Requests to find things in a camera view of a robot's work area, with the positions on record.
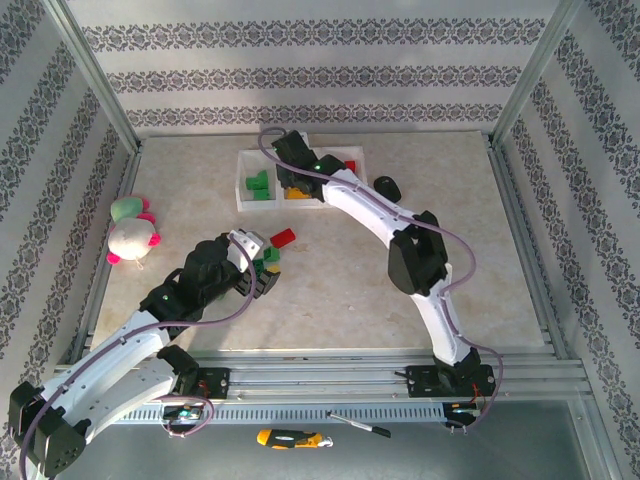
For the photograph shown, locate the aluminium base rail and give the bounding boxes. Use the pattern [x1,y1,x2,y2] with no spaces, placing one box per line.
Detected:
[47,349,594,407]

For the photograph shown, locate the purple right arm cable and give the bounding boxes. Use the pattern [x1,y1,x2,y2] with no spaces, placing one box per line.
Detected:
[257,127,505,435]

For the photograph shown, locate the black marker pen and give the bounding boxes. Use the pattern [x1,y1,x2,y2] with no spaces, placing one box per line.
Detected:
[327,410,393,439]

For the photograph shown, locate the black computer mouse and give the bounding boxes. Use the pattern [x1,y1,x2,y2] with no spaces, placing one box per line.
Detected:
[373,175,403,202]

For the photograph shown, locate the orange black screwdriver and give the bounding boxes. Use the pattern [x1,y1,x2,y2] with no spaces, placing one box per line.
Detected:
[256,428,334,450]

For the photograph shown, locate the white green pink plush toy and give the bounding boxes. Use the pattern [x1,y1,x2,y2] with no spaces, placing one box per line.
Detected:
[105,195,162,267]

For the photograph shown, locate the grey metal shelf plate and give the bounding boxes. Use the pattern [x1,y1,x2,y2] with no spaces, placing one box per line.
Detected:
[29,399,619,480]

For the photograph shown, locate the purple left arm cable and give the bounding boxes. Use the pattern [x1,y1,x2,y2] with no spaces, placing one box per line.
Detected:
[18,237,259,480]

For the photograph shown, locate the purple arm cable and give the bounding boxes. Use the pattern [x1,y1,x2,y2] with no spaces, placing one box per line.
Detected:
[18,237,259,480]
[257,127,505,435]

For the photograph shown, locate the grey slotted cable duct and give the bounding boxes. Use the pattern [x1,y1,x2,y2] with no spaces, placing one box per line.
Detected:
[114,402,447,426]

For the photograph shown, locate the aluminium side rail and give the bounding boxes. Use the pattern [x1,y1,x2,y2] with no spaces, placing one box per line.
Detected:
[67,147,144,364]
[487,139,571,361]

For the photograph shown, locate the small circuit board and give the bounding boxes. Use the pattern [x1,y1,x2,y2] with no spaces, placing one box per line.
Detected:
[443,399,484,420]
[160,404,205,422]

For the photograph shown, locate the aluminium frame post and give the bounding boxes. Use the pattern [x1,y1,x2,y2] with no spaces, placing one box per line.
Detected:
[42,0,144,156]
[488,0,585,147]

